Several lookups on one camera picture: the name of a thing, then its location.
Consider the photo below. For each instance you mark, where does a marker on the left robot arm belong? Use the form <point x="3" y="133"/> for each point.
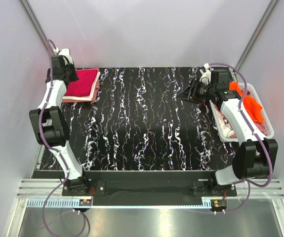
<point x="50" y="127"/>

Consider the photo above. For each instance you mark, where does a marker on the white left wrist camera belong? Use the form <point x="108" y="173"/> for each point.
<point x="64" y="54"/>

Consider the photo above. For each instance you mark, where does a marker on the crimson red t-shirt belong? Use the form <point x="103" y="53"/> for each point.
<point x="85" y="85"/>

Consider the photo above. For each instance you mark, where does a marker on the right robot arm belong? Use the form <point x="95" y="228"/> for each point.
<point x="256" y="155"/>

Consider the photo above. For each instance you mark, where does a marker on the aluminium corner post left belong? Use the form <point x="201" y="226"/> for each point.
<point x="47" y="45"/>

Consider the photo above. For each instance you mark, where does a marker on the white plastic laundry basket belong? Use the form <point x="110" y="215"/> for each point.
<point x="268" y="132"/>

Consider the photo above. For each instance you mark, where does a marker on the aluminium corner post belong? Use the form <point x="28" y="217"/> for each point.
<point x="257" y="31"/>
<point x="47" y="45"/>

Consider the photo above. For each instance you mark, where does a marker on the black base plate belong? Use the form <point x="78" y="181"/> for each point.
<point x="149" y="188"/>

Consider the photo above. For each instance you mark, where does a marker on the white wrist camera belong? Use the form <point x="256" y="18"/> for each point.
<point x="205" y="74"/>
<point x="64" y="54"/>

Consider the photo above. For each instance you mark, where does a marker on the folded white t-shirt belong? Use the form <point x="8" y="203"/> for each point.
<point x="82" y="98"/>

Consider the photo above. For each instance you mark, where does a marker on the orange t-shirt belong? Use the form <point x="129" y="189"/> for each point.
<point x="235" y="86"/>

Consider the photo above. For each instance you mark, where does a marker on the white printed t-shirt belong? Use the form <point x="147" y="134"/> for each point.
<point x="225" y="126"/>

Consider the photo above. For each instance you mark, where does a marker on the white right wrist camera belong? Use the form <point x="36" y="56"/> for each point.
<point x="205" y="74"/>

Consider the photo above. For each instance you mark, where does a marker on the aluminium front rail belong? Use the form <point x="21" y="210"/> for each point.
<point x="48" y="193"/>

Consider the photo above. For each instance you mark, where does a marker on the aluminium corner post right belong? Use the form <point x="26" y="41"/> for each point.
<point x="257" y="31"/>

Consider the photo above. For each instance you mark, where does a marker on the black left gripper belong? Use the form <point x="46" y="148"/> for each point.
<point x="72" y="66"/>

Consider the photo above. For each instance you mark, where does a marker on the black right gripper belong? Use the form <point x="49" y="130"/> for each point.
<point x="190" y="93"/>

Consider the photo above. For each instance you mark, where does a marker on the dusty pink t-shirt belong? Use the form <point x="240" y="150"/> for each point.
<point x="254" y="109"/>

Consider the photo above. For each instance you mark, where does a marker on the folded pink t-shirt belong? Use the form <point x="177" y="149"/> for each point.
<point x="94" y="96"/>

